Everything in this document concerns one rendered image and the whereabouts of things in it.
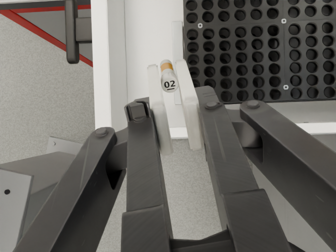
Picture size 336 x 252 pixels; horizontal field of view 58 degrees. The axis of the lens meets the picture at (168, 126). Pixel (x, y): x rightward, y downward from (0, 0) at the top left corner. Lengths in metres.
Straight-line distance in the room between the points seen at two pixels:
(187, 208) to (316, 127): 0.97
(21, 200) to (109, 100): 0.29
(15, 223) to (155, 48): 0.36
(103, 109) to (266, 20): 0.21
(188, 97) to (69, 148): 1.19
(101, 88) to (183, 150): 0.94
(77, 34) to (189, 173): 0.97
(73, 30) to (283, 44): 0.24
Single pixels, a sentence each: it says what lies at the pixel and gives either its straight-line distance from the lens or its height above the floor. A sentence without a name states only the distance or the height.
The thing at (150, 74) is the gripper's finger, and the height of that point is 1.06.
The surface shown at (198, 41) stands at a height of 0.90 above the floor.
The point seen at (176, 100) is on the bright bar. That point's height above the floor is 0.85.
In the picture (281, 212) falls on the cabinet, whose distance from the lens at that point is 0.88.
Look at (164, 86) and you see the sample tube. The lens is 0.21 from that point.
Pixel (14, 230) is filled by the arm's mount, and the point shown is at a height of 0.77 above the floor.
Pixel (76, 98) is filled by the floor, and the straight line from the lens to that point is 1.33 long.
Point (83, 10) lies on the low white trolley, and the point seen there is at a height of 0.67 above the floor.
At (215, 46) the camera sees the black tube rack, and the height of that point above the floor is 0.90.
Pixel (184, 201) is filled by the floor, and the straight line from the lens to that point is 1.29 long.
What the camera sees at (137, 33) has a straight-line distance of 0.43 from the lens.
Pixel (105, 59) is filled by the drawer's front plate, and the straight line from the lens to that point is 0.34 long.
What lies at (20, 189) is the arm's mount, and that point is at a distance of 0.56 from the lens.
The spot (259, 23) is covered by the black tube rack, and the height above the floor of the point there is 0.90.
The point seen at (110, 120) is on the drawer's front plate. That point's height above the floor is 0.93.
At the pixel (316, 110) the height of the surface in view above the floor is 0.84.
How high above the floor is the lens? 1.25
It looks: 86 degrees down
